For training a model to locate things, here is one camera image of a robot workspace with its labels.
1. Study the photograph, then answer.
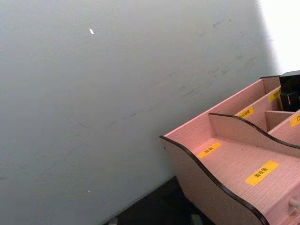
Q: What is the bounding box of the plain pale wall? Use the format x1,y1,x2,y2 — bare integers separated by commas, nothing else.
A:
0,0,300,225

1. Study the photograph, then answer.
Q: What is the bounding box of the black box-shaped object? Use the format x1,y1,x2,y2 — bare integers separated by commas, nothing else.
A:
278,69,300,113

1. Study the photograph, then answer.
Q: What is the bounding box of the black table cloth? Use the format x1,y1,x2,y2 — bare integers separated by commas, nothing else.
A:
102,175,213,225

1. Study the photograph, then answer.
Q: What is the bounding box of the pink wooden desk organizer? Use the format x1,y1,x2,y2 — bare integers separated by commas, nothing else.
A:
159,75,300,225

